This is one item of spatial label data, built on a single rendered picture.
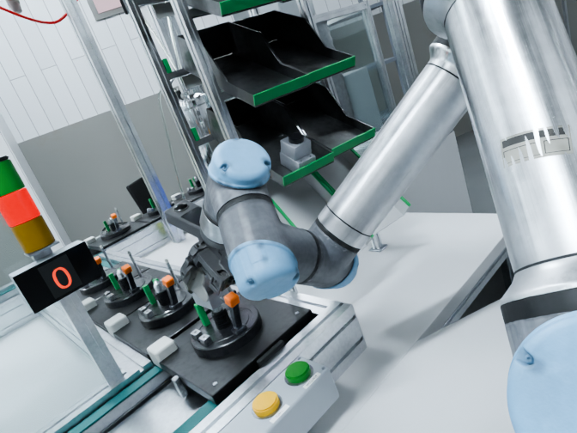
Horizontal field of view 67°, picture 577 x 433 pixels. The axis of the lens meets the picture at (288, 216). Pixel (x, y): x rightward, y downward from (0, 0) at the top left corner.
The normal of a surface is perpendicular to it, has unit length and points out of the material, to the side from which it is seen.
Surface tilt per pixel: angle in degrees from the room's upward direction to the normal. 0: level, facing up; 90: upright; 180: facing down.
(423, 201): 90
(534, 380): 59
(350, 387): 0
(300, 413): 90
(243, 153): 48
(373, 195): 86
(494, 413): 0
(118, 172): 90
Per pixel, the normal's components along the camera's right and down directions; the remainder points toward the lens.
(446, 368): -0.33, -0.89
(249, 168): 0.26, -0.59
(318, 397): 0.65, 0.02
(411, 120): -0.45, -0.03
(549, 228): -0.76, -0.15
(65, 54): 0.26, 0.22
